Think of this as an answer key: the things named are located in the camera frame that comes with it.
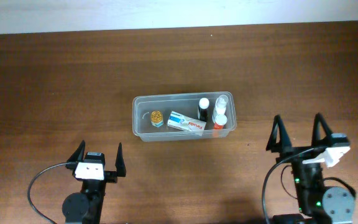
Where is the clear plastic container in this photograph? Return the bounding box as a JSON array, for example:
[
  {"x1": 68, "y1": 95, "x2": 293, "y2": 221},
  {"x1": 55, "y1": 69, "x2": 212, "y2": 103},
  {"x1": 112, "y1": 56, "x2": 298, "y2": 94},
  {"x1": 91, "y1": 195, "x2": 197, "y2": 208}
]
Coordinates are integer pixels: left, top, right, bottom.
[{"x1": 132, "y1": 91, "x2": 237, "y2": 142}]

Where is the small gold-lid jar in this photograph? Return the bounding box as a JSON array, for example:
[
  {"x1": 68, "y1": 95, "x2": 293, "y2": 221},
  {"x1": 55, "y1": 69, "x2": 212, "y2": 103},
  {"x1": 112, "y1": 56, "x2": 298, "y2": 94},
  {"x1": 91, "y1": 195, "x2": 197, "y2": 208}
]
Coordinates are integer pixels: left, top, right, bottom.
[{"x1": 150, "y1": 111, "x2": 163, "y2": 128}]

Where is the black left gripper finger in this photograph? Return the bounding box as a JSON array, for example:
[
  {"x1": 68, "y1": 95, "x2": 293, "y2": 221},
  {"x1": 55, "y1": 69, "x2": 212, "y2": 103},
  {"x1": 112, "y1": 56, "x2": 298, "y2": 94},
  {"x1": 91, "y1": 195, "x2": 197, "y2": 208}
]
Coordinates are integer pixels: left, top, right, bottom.
[
  {"x1": 115, "y1": 142, "x2": 127, "y2": 177},
  {"x1": 67, "y1": 140, "x2": 86, "y2": 162}
]

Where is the white spray bottle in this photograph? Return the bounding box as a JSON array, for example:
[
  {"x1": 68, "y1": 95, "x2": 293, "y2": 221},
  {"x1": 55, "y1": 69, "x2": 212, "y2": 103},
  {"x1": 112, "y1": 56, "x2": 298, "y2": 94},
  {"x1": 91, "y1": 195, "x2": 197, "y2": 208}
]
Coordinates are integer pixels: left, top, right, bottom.
[{"x1": 213, "y1": 95, "x2": 229, "y2": 117}]

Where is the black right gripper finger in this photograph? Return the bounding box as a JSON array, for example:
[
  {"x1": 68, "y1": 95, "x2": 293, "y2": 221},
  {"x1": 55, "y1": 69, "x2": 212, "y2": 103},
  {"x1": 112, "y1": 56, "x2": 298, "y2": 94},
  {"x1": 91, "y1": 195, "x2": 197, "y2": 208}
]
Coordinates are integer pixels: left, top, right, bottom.
[
  {"x1": 311, "y1": 113, "x2": 334, "y2": 147},
  {"x1": 266, "y1": 114, "x2": 293, "y2": 153}
]

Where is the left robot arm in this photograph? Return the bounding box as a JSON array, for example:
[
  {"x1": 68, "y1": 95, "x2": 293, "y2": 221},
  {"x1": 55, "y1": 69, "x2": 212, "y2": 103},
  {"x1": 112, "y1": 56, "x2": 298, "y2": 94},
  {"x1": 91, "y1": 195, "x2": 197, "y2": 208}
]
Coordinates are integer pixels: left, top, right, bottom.
[{"x1": 62, "y1": 141, "x2": 126, "y2": 224}]

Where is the dark bottle white cap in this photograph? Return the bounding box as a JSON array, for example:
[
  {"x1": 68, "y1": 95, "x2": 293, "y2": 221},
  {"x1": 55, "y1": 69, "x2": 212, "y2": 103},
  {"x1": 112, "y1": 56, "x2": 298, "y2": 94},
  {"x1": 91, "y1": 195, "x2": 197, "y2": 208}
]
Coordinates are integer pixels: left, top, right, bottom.
[{"x1": 198, "y1": 98, "x2": 209, "y2": 122}]

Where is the orange tube white cap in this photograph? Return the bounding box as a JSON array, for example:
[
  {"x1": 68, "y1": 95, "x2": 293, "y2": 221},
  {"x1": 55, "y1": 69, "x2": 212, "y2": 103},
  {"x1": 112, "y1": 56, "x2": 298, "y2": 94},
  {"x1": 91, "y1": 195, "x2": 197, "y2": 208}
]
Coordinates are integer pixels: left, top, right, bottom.
[{"x1": 213, "y1": 114, "x2": 227, "y2": 138}]

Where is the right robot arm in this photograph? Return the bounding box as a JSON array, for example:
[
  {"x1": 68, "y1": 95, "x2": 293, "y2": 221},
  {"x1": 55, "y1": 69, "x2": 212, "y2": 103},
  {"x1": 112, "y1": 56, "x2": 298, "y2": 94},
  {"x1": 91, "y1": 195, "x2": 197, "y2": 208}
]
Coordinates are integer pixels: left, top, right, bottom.
[{"x1": 262, "y1": 113, "x2": 357, "y2": 223}]

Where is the white Panadol medicine box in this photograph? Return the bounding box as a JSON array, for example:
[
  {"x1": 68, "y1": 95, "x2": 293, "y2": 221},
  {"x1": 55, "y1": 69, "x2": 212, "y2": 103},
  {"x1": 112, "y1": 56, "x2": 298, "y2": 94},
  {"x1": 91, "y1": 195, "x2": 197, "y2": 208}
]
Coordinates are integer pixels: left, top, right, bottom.
[{"x1": 167, "y1": 111, "x2": 206, "y2": 136}]

